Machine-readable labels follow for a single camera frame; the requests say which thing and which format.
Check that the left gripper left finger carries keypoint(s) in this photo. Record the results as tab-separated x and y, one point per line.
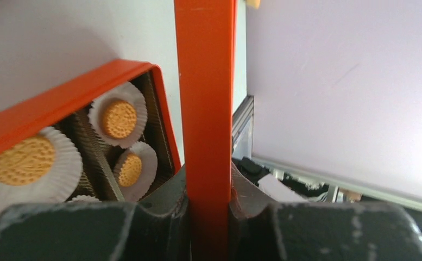
156	228

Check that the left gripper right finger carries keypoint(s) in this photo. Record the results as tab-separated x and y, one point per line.
262	228

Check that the round tan biscuit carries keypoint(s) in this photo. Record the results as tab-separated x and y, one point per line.
119	119
130	170

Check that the orange cookie box with dividers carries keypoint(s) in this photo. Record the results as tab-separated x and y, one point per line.
66	107

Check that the swirl tan cookie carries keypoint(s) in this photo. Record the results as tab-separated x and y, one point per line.
27	162

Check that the orange box lid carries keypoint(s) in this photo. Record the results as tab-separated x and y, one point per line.
205	43

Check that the white paper cupcake liner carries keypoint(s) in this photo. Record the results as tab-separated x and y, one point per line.
58	184
126	92
149	167
83	198

